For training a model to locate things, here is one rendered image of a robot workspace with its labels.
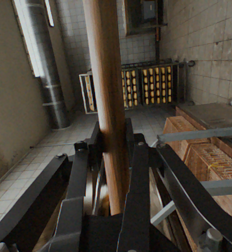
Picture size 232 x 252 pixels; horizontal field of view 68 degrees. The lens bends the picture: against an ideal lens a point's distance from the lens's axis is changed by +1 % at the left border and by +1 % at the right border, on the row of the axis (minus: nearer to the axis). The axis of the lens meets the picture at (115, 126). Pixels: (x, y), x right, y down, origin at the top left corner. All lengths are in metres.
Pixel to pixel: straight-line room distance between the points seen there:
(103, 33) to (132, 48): 5.00
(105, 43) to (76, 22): 5.17
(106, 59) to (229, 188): 0.71
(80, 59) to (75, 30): 0.72
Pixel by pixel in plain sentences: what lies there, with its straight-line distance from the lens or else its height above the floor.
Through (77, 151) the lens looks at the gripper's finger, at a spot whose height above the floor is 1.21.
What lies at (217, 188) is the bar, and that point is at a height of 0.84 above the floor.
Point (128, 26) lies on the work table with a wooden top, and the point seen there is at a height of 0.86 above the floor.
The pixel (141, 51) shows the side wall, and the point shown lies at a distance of 5.19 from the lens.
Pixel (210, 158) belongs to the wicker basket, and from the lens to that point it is 1.15.
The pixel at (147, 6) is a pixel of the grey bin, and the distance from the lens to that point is 4.63.
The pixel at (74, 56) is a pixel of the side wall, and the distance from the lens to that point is 5.28.
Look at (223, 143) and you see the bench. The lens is 1.23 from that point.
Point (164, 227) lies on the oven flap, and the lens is 1.37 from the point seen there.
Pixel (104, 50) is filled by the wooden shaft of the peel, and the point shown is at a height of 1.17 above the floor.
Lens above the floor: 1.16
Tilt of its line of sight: 3 degrees up
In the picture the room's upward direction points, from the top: 96 degrees counter-clockwise
